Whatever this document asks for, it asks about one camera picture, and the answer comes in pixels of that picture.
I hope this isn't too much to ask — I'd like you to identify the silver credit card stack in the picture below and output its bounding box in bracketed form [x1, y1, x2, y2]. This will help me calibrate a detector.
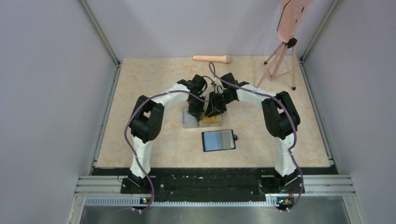
[183, 111, 197, 126]

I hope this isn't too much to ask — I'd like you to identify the clear plastic card box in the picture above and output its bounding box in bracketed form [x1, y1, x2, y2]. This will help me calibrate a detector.
[182, 107, 223, 129]

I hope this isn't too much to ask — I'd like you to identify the pink board on tripod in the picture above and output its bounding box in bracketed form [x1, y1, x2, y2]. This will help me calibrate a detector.
[276, 0, 313, 42]

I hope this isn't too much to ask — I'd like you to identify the pink tripod stand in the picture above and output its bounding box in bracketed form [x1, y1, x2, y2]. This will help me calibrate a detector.
[256, 37, 297, 91]

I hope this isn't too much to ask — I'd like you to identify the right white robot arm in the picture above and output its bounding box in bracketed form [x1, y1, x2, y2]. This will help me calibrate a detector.
[205, 73, 301, 192]

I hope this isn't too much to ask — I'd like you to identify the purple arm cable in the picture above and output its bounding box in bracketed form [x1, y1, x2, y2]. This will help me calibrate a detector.
[208, 62, 305, 212]
[123, 76, 217, 214]

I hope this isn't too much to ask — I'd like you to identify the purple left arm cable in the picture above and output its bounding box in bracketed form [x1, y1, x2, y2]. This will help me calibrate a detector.
[123, 76, 217, 214]

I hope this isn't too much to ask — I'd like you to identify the black card holder wallet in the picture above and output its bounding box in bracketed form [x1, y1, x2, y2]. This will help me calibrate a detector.
[201, 129, 238, 152]

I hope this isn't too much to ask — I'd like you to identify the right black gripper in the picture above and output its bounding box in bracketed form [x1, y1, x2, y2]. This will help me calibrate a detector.
[205, 91, 234, 119]

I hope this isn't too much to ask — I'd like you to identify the gold credit card stack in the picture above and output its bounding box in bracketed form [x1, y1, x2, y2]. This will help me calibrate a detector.
[200, 115, 222, 126]

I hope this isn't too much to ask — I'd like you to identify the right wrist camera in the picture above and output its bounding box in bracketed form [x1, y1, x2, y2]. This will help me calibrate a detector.
[214, 84, 225, 94]

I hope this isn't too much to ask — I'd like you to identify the pink microphone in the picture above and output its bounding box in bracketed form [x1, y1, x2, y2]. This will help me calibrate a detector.
[192, 55, 232, 64]

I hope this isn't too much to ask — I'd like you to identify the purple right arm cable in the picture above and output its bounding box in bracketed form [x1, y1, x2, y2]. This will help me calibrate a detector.
[208, 62, 305, 212]

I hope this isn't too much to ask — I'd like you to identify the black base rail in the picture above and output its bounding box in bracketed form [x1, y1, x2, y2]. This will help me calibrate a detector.
[92, 167, 336, 205]

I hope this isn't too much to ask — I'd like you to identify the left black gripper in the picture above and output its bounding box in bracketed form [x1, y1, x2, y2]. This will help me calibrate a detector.
[187, 95, 205, 121]

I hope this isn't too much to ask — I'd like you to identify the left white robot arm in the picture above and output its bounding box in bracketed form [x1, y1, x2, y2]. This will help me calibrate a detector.
[126, 75, 208, 193]

